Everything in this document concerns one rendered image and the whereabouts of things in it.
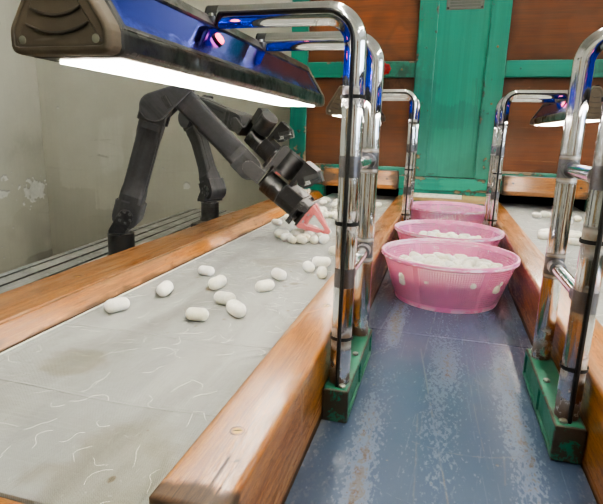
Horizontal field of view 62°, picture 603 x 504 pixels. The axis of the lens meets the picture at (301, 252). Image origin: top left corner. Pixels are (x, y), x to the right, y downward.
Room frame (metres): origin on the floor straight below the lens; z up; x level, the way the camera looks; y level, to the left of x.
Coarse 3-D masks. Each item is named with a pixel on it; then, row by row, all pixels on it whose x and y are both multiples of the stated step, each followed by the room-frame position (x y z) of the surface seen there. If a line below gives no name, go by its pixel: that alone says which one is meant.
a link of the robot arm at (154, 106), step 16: (144, 96) 1.18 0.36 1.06; (160, 96) 1.18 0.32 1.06; (176, 96) 1.19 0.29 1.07; (192, 96) 1.20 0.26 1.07; (144, 112) 1.18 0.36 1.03; (160, 112) 1.18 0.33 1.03; (192, 112) 1.21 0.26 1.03; (208, 112) 1.21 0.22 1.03; (208, 128) 1.21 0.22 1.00; (224, 128) 1.22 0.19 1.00; (224, 144) 1.22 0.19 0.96; (240, 144) 1.22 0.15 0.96; (240, 160) 1.21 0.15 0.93; (256, 160) 1.22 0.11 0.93
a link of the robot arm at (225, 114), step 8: (200, 96) 1.80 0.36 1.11; (208, 96) 1.84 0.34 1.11; (208, 104) 1.77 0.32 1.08; (216, 104) 1.75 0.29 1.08; (216, 112) 1.74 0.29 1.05; (224, 112) 1.71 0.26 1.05; (232, 112) 1.68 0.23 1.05; (240, 112) 1.71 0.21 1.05; (184, 120) 1.82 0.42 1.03; (224, 120) 1.70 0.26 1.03; (240, 120) 1.65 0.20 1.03; (232, 128) 1.68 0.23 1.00
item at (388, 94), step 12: (384, 96) 1.49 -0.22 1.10; (396, 96) 1.48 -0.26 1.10; (408, 96) 1.47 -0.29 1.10; (420, 108) 1.62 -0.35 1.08; (408, 120) 1.48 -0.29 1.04; (408, 132) 1.47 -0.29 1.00; (408, 144) 1.47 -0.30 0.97; (408, 156) 1.46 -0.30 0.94; (408, 168) 1.46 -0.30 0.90; (408, 180) 1.46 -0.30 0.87; (408, 192) 1.46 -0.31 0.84; (408, 204) 1.46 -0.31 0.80; (408, 216) 1.47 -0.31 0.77
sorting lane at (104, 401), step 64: (256, 256) 1.03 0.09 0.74; (320, 256) 1.04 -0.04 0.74; (128, 320) 0.64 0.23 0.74; (256, 320) 0.66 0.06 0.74; (0, 384) 0.46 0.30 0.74; (64, 384) 0.46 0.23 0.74; (128, 384) 0.47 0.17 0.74; (192, 384) 0.47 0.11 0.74; (0, 448) 0.36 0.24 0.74; (64, 448) 0.36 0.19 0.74; (128, 448) 0.36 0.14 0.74
